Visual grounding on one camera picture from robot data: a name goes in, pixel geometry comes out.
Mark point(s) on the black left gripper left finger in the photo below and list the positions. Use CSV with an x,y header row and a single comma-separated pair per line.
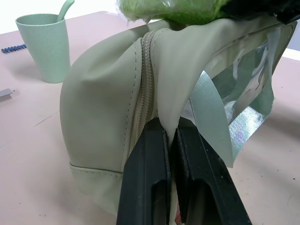
x,y
145,168

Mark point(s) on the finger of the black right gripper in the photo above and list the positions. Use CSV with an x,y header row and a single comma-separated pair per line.
x,y
267,9

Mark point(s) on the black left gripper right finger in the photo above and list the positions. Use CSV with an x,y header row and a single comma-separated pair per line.
x,y
206,178

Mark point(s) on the beige zippered pouch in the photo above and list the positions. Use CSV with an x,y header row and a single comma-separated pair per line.
x,y
103,100

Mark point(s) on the green plastic cup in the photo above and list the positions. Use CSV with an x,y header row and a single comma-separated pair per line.
x,y
44,49

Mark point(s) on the small grey metal piece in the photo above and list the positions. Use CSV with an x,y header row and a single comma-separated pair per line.
x,y
5,93

